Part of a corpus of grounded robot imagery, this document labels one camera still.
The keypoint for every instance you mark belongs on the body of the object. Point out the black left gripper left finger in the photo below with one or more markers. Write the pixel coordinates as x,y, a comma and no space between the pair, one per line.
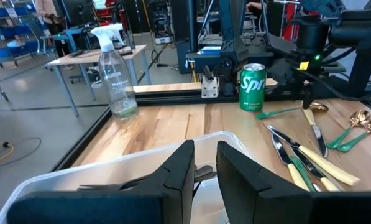
166,202

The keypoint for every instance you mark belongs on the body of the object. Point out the green soda can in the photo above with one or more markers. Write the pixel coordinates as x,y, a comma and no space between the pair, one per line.
253,90

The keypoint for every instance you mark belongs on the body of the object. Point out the blue bin shelving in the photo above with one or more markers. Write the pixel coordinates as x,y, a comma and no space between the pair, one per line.
11,31

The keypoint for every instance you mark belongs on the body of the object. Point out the clear plastic compartment tray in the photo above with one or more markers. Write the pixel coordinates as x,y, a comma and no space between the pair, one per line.
95,174

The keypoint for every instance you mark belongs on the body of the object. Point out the blue and white box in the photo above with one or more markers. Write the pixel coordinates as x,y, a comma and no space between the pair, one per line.
210,50

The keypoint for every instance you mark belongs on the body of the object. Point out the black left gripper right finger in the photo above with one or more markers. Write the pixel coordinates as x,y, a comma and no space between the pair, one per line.
250,202

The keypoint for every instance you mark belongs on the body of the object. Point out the black server tower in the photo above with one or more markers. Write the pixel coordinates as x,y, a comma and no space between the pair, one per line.
163,18

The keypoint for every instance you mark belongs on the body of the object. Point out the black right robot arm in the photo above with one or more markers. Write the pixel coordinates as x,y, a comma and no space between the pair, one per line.
359,28

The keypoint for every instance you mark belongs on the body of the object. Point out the black table frame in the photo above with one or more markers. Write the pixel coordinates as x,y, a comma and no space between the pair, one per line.
172,99

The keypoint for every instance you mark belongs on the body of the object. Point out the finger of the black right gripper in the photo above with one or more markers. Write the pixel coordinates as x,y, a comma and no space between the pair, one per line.
308,99
296,90

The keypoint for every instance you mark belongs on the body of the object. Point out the silver metal mounting bracket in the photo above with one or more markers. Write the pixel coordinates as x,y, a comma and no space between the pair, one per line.
209,88

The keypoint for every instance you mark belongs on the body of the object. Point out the black side cart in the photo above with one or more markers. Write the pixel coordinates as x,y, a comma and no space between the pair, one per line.
250,57

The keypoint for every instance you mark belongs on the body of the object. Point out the clear spray bottle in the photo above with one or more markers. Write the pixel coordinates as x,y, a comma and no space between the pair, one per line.
117,81

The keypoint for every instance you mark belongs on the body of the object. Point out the person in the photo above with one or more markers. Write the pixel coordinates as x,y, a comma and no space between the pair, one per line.
51,15

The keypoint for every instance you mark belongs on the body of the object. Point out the white table grey legs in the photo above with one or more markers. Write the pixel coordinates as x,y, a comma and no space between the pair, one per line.
95,56

